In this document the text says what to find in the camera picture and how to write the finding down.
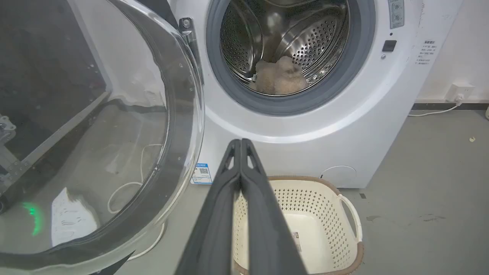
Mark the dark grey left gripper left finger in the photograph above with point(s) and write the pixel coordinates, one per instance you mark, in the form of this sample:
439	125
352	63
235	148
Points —
217	225

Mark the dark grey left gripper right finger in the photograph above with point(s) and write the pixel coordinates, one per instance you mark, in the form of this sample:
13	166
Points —
263	225

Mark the white front-load washing machine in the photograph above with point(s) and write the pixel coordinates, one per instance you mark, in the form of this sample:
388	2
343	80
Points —
344	126

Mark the round glass washing machine door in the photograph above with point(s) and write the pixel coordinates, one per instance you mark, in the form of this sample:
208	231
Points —
95	126

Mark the cream perforated laundry basket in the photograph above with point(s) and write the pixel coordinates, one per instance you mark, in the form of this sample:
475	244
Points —
321	225

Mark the beige fluffy cloth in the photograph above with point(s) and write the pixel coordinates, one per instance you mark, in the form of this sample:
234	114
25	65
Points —
280	76

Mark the white wall power socket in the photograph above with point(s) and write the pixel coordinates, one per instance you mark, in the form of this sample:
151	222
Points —
459	92

